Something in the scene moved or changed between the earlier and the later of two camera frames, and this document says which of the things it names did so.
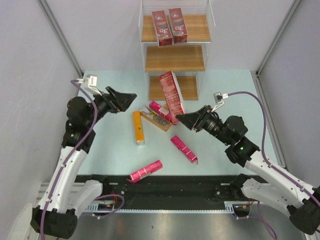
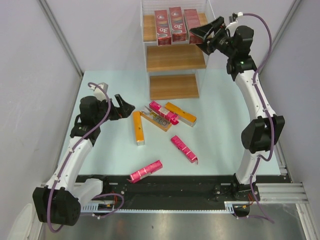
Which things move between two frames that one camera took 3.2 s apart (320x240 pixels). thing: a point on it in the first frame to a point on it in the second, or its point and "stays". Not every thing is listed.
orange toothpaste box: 138,128 stays
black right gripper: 197,120 to 218,26
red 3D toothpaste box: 163,29 stays
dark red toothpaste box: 172,96 to 192,20
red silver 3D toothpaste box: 179,28 stays
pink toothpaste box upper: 162,111 stays
